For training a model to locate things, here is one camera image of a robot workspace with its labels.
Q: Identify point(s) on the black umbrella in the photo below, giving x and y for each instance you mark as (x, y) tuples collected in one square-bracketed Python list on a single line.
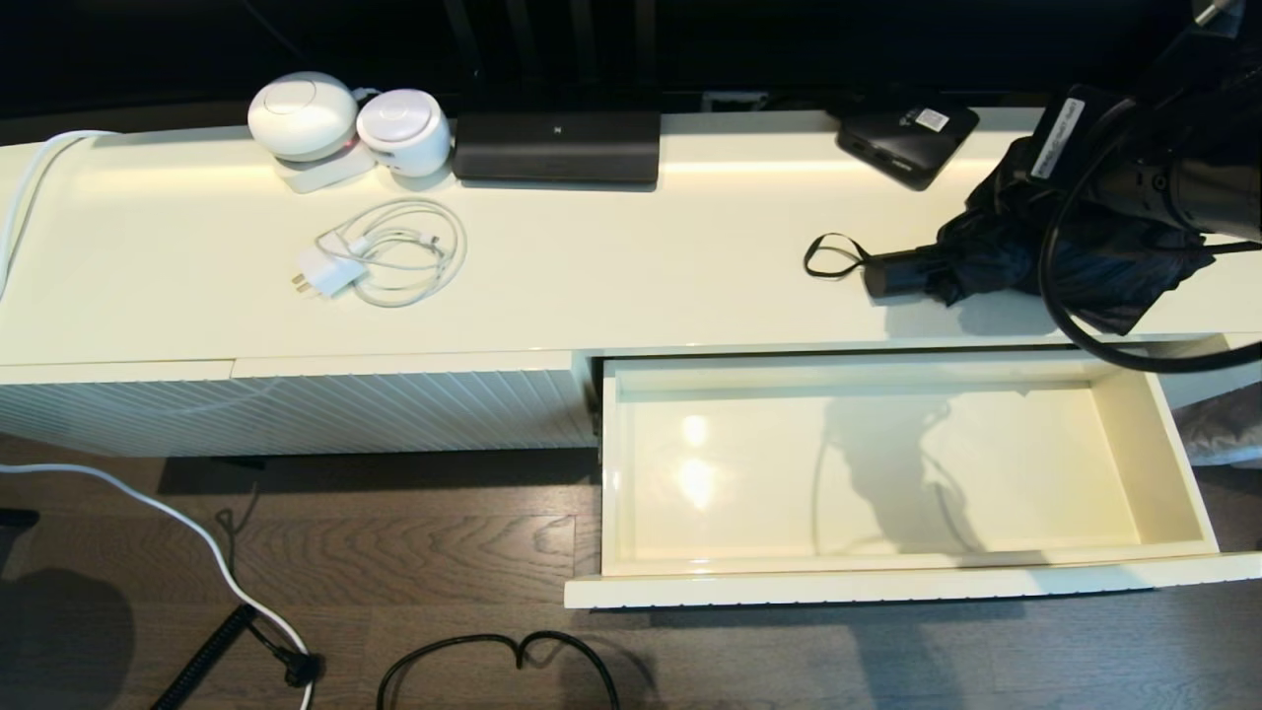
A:
[(986, 256)]

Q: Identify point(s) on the black set-top box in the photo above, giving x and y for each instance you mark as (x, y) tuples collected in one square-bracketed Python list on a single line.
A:
[(902, 143)]

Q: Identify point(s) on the large white round device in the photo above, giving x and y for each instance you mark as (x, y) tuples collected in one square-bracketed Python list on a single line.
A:
[(301, 116)]

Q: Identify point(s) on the black rectangular speaker bar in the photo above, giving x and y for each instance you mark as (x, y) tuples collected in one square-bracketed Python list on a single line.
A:
[(557, 148)]

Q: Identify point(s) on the white charger plug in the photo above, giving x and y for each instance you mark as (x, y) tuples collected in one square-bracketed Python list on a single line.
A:
[(325, 271)]

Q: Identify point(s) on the white cabinet drawer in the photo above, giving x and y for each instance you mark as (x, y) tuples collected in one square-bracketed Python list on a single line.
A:
[(887, 473)]

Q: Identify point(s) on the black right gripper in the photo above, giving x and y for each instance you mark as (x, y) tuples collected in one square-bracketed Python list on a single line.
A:
[(1075, 138)]

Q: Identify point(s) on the small white round device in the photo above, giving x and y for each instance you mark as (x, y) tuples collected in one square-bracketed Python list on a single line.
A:
[(404, 133)]

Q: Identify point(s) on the white ribbed tv cabinet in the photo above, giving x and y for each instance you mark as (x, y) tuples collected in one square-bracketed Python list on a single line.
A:
[(641, 276)]

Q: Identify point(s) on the white flat box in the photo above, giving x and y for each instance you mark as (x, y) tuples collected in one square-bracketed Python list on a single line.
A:
[(325, 176)]

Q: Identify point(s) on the white wall socket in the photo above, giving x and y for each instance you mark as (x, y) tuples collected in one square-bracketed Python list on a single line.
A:
[(735, 101)]

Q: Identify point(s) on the beige curtain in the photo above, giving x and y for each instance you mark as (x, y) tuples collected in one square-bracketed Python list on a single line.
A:
[(1227, 434)]

